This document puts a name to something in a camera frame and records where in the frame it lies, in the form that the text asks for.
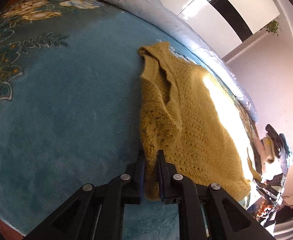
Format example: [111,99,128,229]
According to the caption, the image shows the teal floral blanket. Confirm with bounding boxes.
[0,0,236,239]

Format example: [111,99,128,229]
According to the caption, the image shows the light blue daisy quilt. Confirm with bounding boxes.
[104,0,259,122]

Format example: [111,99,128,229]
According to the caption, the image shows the mustard yellow knitted sweater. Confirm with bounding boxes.
[138,42,260,201]

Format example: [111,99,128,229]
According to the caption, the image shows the right hand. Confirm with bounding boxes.
[256,200,273,218]

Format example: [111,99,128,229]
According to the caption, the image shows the clothes on rack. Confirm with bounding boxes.
[253,124,293,175]

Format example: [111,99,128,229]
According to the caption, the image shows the white and black wardrobe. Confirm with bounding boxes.
[160,0,280,57]

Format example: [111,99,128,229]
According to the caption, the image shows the green hanging plant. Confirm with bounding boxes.
[265,20,279,36]

